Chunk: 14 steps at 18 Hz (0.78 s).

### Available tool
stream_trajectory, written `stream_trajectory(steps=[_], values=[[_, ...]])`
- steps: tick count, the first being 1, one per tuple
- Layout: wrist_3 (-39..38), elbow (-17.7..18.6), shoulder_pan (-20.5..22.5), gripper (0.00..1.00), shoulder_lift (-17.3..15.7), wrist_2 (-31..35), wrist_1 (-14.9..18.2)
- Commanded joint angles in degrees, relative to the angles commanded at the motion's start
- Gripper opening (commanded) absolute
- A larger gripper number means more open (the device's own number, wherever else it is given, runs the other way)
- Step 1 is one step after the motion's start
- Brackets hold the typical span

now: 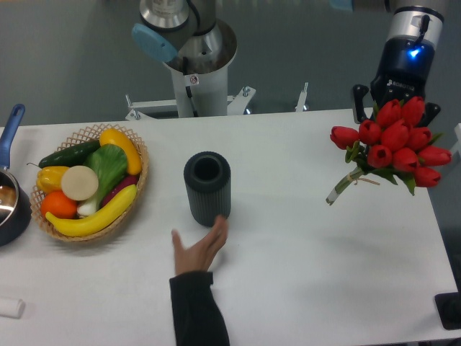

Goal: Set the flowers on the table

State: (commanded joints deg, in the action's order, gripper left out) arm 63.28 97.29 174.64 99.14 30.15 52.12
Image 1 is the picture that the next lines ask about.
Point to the green cucumber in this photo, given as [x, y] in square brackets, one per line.
[69, 157]

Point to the purple eggplant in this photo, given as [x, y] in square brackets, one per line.
[128, 180]

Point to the white metal mounting stand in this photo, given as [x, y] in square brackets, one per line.
[196, 95]

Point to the robot arm base with blue cap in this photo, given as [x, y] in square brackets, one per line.
[185, 35]

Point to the yellow banana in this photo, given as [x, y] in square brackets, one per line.
[98, 221]

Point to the dark grey ribbed vase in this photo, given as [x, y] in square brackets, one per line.
[207, 177]

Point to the black sleeved forearm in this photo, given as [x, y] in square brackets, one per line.
[197, 318]

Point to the orange fruit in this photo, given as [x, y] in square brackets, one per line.
[59, 205]

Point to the yellow squash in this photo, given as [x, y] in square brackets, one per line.
[118, 138]

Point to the black device at table edge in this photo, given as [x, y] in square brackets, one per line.
[448, 307]

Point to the white cylindrical object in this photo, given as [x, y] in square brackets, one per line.
[11, 307]

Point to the beige round disc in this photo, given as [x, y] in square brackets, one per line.
[79, 183]

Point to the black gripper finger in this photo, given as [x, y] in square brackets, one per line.
[430, 112]
[359, 92]

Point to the bare human hand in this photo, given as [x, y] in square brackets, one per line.
[199, 257]

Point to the green lettuce leek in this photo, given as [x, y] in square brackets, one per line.
[109, 163]

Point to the yellow bell pepper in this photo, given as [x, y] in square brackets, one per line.
[49, 178]

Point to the red tulip bouquet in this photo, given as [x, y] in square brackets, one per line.
[391, 144]

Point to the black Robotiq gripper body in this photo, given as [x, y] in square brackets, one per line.
[402, 72]

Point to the dark blue saucepan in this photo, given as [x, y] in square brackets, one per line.
[15, 204]

